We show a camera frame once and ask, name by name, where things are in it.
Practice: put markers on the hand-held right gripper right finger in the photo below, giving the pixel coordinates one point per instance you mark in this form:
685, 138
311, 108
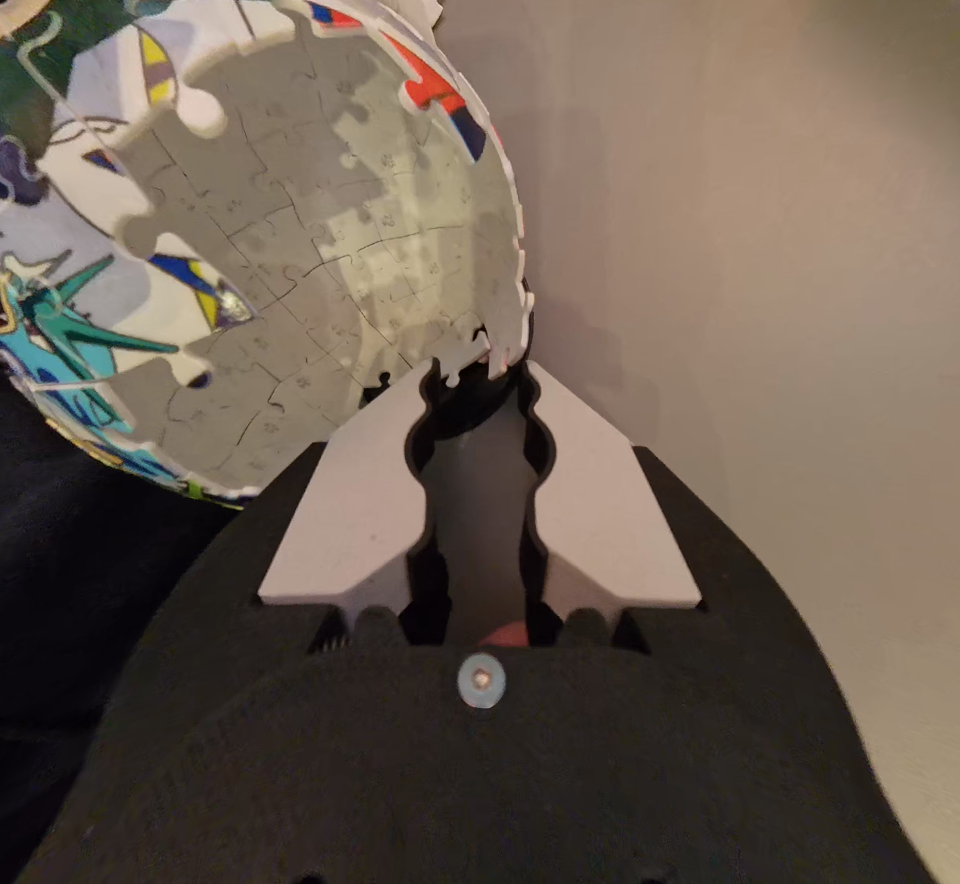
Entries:
615, 524

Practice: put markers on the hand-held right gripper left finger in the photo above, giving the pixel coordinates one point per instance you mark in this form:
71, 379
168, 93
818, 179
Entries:
345, 524

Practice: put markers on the round black ball stand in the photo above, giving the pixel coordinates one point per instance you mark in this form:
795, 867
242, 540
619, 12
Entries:
465, 411

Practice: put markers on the colourful puzzle ball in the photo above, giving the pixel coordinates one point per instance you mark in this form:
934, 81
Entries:
300, 186

